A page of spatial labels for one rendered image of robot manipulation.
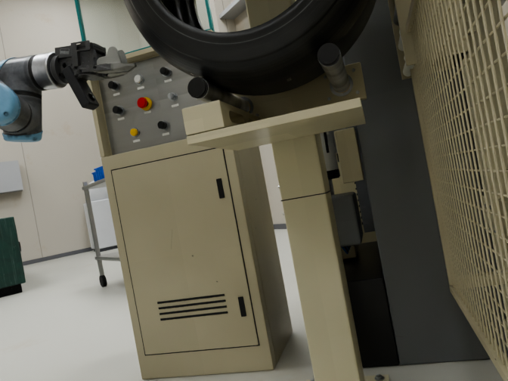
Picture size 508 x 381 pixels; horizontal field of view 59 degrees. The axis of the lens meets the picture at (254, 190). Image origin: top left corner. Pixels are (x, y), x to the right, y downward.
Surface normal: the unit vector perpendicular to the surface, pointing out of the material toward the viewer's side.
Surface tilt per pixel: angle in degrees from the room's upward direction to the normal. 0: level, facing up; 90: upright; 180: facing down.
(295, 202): 90
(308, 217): 90
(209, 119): 90
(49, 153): 90
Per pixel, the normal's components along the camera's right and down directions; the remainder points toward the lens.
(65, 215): 0.51, -0.09
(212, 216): -0.26, 0.05
